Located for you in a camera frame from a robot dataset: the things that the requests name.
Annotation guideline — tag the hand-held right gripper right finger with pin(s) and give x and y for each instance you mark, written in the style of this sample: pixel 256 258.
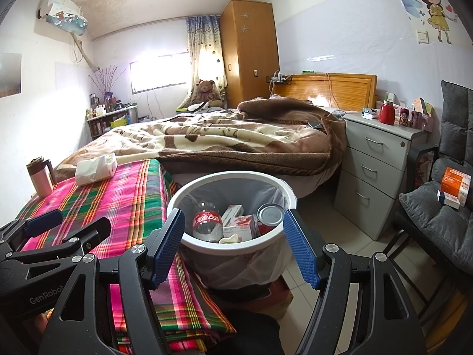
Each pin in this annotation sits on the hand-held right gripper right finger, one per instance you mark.
pixel 301 251

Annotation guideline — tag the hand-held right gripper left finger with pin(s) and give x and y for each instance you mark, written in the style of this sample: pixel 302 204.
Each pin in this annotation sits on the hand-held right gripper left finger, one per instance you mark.
pixel 168 247

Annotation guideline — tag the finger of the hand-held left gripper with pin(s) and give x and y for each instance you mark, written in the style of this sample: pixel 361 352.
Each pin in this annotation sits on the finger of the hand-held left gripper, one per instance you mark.
pixel 85 240
pixel 44 223

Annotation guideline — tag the clear red capped bottle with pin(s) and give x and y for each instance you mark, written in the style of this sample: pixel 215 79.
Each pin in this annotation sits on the clear red capped bottle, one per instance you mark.
pixel 207 222

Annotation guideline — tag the dark labelled tin can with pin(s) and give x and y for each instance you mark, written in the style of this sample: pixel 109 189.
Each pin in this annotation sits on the dark labelled tin can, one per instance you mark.
pixel 269 214

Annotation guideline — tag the white waste bin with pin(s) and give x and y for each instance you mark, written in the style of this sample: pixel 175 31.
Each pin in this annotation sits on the white waste bin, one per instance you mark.
pixel 236 249

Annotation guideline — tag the red white small carton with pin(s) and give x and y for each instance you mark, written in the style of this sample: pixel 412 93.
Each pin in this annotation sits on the red white small carton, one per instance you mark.
pixel 240 227

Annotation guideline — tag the pink brown travel mug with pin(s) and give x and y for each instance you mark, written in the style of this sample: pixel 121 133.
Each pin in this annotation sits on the pink brown travel mug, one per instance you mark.
pixel 40 181

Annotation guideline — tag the pink green plaid blanket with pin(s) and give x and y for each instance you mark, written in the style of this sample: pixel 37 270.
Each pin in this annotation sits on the pink green plaid blanket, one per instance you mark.
pixel 122 192

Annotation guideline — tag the white paper pack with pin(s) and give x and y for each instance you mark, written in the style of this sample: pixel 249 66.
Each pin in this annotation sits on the white paper pack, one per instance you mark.
pixel 92 170

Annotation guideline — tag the grey drawer nightstand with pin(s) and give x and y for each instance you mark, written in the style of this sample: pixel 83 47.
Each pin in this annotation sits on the grey drawer nightstand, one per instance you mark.
pixel 380 162

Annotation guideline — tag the small shelf desk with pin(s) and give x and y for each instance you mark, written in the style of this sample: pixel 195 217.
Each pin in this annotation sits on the small shelf desk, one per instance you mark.
pixel 111 122

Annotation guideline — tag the brown cream fleece blanket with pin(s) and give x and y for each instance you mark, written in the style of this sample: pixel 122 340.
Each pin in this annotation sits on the brown cream fleece blanket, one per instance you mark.
pixel 221 137

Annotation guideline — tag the row of small bottles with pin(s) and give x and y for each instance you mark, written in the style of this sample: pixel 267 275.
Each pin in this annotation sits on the row of small bottles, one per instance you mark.
pixel 101 110

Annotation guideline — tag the grey seat cushion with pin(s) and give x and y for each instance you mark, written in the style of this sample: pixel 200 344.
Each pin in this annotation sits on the grey seat cushion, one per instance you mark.
pixel 432 214

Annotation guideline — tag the vase of dry branches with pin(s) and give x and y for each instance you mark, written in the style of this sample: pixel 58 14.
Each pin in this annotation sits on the vase of dry branches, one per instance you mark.
pixel 107 88

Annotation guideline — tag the white blue small box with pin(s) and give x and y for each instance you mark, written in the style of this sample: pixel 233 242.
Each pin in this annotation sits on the white blue small box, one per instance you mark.
pixel 449 199

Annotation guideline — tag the red jar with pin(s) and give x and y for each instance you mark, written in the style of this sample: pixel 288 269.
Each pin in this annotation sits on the red jar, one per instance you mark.
pixel 387 114

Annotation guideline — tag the brown teddy bear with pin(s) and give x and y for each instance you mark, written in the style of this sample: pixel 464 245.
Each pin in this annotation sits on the brown teddy bear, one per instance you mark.
pixel 206 88

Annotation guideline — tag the orange box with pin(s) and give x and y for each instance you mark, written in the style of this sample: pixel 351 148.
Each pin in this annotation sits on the orange box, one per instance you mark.
pixel 454 183

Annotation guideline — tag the red printed can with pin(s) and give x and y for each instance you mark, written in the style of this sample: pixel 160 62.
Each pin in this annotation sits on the red printed can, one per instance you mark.
pixel 405 118

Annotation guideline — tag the wooden headboard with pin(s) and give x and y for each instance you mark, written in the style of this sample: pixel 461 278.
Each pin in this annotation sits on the wooden headboard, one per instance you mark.
pixel 351 88

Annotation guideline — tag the wrapped air conditioner pipe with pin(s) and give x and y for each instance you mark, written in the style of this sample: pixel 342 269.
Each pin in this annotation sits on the wrapped air conditioner pipe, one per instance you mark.
pixel 87 57

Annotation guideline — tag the black rack with power strip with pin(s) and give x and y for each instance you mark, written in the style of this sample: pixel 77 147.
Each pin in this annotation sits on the black rack with power strip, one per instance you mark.
pixel 279 78

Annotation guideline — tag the window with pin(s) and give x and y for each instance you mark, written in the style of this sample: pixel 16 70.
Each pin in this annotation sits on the window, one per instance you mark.
pixel 159 72

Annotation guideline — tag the pink desk organizer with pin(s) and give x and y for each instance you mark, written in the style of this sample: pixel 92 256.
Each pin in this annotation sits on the pink desk organizer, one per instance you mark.
pixel 421 120

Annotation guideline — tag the small green box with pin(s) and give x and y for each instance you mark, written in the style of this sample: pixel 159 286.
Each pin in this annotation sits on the small green box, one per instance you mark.
pixel 308 71

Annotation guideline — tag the wooden wardrobe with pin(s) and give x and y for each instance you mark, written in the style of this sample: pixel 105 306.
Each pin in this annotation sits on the wooden wardrobe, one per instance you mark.
pixel 247 55

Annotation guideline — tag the grey back cushion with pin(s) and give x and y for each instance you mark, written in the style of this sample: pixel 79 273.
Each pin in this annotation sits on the grey back cushion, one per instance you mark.
pixel 456 118

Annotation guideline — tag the patterned curtain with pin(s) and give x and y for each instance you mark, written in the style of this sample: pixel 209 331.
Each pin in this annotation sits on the patterned curtain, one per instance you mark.
pixel 203 44

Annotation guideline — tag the black frame chair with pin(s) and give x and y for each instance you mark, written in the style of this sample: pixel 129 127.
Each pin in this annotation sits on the black frame chair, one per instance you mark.
pixel 414 155

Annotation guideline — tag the shiny wall sheet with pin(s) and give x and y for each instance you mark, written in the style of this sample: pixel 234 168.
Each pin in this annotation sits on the shiny wall sheet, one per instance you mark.
pixel 9 74

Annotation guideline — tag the wall air conditioner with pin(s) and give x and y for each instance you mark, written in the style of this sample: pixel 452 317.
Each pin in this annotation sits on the wall air conditioner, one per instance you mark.
pixel 62 13

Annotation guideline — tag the white light switch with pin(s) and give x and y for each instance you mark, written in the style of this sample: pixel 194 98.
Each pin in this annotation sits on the white light switch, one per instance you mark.
pixel 423 37

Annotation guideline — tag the cartoon wall sticker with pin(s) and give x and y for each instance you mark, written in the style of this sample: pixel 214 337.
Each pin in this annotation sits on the cartoon wall sticker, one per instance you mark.
pixel 436 7

